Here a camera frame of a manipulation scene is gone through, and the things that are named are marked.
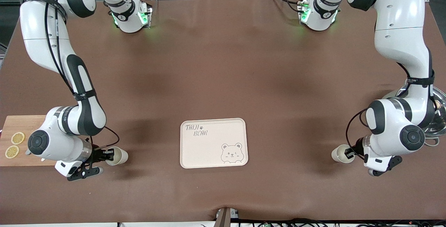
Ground metal table edge clamp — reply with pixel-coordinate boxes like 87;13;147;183
215;207;239;227

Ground yellow lemon slice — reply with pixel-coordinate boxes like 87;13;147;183
11;131;26;145
5;145;20;159

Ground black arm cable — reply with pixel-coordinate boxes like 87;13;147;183
43;0;121;151
345;59;437;162

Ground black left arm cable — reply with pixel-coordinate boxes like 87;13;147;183
345;59;437;162

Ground brown table cover mat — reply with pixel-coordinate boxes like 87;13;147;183
0;0;446;226

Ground bamboo cutting board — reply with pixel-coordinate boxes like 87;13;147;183
0;115;58;167

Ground cream bear print tray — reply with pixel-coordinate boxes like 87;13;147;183
180;118;249;169

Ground white plastic cup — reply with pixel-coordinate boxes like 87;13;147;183
105;146;129;166
331;144;353;164

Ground glass pot lid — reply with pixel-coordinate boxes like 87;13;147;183
397;85;446;137

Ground olive green cooking pot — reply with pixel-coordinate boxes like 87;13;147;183
382;84;446;148

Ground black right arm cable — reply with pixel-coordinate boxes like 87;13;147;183
43;0;121;151

